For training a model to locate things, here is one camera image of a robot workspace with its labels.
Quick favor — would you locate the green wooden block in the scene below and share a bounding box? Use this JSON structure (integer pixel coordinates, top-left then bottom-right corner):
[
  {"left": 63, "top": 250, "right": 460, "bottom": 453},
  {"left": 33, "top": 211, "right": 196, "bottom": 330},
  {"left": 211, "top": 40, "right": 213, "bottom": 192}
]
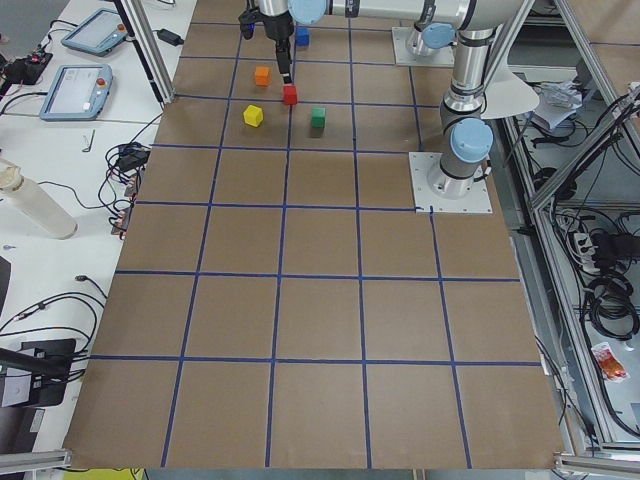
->
[{"left": 310, "top": 107, "right": 327, "bottom": 129}]

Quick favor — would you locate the red wooden block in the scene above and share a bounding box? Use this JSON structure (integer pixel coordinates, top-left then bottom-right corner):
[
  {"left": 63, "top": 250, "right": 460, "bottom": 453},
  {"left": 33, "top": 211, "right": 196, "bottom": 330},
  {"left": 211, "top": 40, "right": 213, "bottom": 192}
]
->
[{"left": 282, "top": 84, "right": 298, "bottom": 106}]

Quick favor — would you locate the red snack packet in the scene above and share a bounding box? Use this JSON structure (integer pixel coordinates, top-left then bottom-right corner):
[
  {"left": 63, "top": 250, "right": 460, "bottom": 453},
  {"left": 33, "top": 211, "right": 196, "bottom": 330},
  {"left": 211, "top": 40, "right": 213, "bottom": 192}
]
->
[{"left": 591, "top": 342, "right": 628, "bottom": 382}]

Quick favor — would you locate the black power adapter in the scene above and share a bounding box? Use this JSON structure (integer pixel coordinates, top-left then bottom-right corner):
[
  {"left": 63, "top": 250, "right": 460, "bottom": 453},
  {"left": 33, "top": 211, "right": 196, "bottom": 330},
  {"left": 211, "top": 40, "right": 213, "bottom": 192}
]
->
[{"left": 156, "top": 29, "right": 184, "bottom": 46}]

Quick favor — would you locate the orange wooden block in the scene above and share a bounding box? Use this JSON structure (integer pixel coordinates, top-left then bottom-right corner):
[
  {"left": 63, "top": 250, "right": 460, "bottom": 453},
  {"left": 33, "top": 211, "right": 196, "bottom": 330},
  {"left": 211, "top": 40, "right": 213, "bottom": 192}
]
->
[{"left": 254, "top": 66, "right": 272, "bottom": 87}]

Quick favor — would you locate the wrist black camera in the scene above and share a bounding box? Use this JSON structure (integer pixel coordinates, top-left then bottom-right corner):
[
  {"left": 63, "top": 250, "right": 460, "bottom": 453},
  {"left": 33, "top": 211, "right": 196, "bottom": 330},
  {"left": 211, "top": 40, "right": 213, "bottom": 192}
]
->
[{"left": 238, "top": 5, "right": 262, "bottom": 40}]

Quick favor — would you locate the black electronics box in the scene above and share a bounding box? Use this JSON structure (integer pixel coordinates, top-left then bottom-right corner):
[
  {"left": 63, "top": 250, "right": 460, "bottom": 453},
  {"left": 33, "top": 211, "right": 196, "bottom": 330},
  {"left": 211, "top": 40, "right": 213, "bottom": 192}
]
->
[{"left": 2, "top": 53, "right": 53, "bottom": 85}]

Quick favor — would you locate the far blue teach pendant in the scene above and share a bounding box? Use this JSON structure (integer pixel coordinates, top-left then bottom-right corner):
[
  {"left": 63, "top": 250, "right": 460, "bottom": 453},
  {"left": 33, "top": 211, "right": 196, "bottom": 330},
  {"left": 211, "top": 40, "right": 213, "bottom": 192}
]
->
[{"left": 61, "top": 8, "right": 127, "bottom": 57}]

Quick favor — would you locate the white cylindrical bottle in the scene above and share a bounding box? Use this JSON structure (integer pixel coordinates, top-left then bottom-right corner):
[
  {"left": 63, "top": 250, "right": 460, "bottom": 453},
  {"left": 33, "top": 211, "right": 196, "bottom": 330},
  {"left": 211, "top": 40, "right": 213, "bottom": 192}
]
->
[{"left": 1, "top": 159, "right": 78, "bottom": 239}]

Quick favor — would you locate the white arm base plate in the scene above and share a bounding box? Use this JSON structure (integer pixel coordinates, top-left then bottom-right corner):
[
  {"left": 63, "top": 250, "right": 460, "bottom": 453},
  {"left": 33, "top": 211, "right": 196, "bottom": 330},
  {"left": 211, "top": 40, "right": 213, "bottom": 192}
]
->
[
  {"left": 409, "top": 152, "right": 493, "bottom": 215},
  {"left": 391, "top": 27, "right": 454, "bottom": 68}
]

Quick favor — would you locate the yellow wooden block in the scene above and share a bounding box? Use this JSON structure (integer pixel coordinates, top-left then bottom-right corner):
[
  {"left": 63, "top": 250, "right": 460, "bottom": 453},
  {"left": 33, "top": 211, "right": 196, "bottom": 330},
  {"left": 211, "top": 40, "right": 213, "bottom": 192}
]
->
[{"left": 243, "top": 104, "right": 264, "bottom": 128}]

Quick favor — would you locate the aluminium frame post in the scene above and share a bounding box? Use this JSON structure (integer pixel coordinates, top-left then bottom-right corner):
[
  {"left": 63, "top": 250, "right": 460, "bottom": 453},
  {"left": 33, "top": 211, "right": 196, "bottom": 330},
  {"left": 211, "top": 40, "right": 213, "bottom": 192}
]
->
[{"left": 113, "top": 0, "right": 175, "bottom": 105}]

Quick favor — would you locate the blue teach pendant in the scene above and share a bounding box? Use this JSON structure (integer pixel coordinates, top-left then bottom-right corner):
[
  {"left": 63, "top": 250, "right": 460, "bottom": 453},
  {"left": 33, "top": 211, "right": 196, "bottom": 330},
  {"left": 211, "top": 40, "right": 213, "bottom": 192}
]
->
[
  {"left": 39, "top": 64, "right": 113, "bottom": 121},
  {"left": 61, "top": 8, "right": 127, "bottom": 57}
]

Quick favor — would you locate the metal allen key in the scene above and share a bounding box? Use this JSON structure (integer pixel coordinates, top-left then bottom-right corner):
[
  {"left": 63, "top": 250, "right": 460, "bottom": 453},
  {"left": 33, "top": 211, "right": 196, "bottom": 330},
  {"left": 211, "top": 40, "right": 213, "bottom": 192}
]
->
[{"left": 82, "top": 129, "right": 96, "bottom": 153}]

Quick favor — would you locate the blue wooden block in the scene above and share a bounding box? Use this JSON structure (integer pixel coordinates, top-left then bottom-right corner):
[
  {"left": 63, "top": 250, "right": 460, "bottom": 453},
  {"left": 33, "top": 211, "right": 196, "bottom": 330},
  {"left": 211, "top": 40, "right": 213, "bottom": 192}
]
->
[{"left": 295, "top": 26, "right": 310, "bottom": 48}]

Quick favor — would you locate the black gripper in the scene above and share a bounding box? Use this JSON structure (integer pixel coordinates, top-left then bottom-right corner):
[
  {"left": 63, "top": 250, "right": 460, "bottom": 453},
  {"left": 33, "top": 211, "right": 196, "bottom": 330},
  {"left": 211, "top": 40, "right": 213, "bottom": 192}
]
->
[{"left": 262, "top": 11, "right": 292, "bottom": 84}]

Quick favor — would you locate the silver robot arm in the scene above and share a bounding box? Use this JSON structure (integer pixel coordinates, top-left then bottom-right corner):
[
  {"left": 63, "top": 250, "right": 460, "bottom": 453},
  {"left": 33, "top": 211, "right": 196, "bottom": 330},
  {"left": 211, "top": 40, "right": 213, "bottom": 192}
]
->
[
  {"left": 239, "top": 1, "right": 532, "bottom": 191},
  {"left": 406, "top": 22, "right": 456, "bottom": 57}
]

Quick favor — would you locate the near blue teach pendant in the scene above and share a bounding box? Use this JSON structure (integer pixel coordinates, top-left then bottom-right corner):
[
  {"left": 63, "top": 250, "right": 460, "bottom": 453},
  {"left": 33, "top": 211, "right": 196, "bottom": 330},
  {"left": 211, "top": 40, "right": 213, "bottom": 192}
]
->
[{"left": 39, "top": 64, "right": 113, "bottom": 121}]

